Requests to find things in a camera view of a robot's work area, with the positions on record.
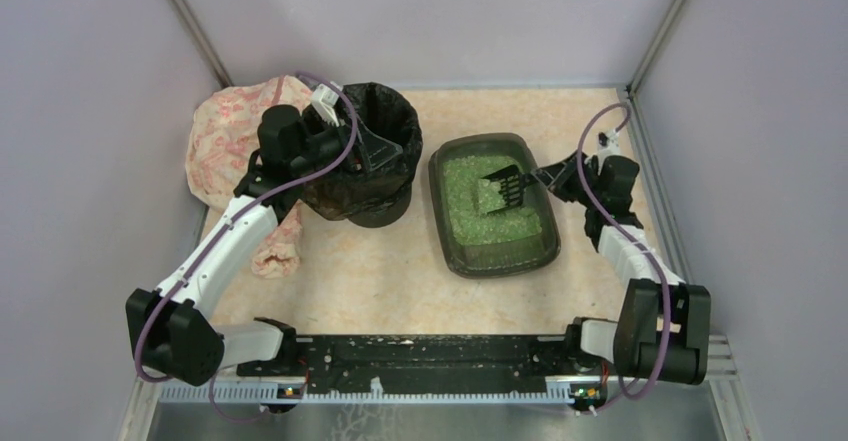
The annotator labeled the black litter scoop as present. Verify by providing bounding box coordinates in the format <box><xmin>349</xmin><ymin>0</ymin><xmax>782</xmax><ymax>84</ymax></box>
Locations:
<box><xmin>477</xmin><ymin>164</ymin><xmax>536</xmax><ymax>215</ymax></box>

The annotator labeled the black bag lined bin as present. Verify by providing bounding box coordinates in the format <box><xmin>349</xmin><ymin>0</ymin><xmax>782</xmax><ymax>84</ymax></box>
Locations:
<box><xmin>302</xmin><ymin>82</ymin><xmax>423</xmax><ymax>228</ymax></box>

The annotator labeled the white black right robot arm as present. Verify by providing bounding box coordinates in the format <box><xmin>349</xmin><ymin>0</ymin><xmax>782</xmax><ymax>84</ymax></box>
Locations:
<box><xmin>530</xmin><ymin>155</ymin><xmax>711</xmax><ymax>385</ymax></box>

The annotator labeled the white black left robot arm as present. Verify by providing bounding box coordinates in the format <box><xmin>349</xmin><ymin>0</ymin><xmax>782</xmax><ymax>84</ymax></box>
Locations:
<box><xmin>125</xmin><ymin>105</ymin><xmax>403</xmax><ymax>386</ymax></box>

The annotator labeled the dark grey litter box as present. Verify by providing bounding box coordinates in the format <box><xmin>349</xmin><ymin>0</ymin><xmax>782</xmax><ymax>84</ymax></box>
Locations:
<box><xmin>428</xmin><ymin>133</ymin><xmax>561</xmax><ymax>278</ymax></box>

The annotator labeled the green cat litter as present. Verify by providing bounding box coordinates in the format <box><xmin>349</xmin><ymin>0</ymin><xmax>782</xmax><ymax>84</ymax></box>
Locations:
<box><xmin>442</xmin><ymin>155</ymin><xmax>542</xmax><ymax>246</ymax></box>

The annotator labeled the pink patterned cloth bag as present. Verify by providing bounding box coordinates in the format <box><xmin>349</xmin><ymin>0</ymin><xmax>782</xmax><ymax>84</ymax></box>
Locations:
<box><xmin>185</xmin><ymin>76</ymin><xmax>312</xmax><ymax>279</ymax></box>

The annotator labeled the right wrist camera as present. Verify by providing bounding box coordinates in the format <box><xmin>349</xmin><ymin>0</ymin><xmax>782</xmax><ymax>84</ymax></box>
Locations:
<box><xmin>596</xmin><ymin>129</ymin><xmax>622</xmax><ymax>163</ymax></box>

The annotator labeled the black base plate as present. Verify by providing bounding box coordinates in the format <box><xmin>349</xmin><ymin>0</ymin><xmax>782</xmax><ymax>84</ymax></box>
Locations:
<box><xmin>236</xmin><ymin>335</ymin><xmax>614</xmax><ymax>399</ymax></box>

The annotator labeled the aluminium rail frame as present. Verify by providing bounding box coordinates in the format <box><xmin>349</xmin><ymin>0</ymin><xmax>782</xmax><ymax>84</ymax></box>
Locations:
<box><xmin>119</xmin><ymin>331</ymin><xmax>763</xmax><ymax>441</ymax></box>

